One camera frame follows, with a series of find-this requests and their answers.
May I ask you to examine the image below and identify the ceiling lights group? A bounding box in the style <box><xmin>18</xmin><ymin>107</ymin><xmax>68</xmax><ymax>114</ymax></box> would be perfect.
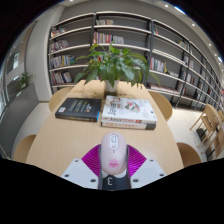
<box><xmin>163</xmin><ymin>2</ymin><xmax>223</xmax><ymax>64</ymax></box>

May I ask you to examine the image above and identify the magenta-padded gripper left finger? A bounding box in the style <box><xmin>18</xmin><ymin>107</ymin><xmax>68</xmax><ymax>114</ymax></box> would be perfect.
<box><xmin>61</xmin><ymin>143</ymin><xmax>102</xmax><ymax>190</ymax></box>

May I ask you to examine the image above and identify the green potted plant white pot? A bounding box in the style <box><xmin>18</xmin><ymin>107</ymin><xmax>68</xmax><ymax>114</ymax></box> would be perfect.
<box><xmin>73</xmin><ymin>42</ymin><xmax>161</xmax><ymax>94</ymax></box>

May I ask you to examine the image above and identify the white illustrated cover book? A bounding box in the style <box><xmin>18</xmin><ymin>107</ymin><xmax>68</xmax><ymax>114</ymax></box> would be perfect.
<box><xmin>100</xmin><ymin>94</ymin><xmax>159</xmax><ymax>125</ymax></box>

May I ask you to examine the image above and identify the thick book red-lettered spine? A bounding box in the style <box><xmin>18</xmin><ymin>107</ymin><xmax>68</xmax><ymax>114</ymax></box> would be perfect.
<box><xmin>100</xmin><ymin>120</ymin><xmax>157</xmax><ymax>131</ymax></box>

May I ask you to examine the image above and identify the pale pink computer mouse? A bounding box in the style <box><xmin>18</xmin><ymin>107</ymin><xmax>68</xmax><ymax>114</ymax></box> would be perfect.
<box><xmin>99</xmin><ymin>131</ymin><xmax>129</xmax><ymax>175</ymax></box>

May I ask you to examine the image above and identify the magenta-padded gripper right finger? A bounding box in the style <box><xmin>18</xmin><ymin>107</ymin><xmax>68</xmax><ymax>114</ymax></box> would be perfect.
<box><xmin>126</xmin><ymin>143</ymin><xmax>167</xmax><ymax>190</ymax></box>

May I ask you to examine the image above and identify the black hardcover book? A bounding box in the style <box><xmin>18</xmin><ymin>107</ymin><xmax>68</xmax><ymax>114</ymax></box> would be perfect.
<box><xmin>54</xmin><ymin>97</ymin><xmax>103</xmax><ymax>123</ymax></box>

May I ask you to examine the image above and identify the grey bookshelf unit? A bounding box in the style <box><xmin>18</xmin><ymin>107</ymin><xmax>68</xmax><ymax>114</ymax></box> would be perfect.
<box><xmin>47</xmin><ymin>10</ymin><xmax>224</xmax><ymax>111</ymax></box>

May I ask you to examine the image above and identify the small green floor plant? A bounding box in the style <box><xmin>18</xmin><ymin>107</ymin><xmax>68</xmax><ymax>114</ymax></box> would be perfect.
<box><xmin>18</xmin><ymin>71</ymin><xmax>34</xmax><ymax>90</ymax></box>

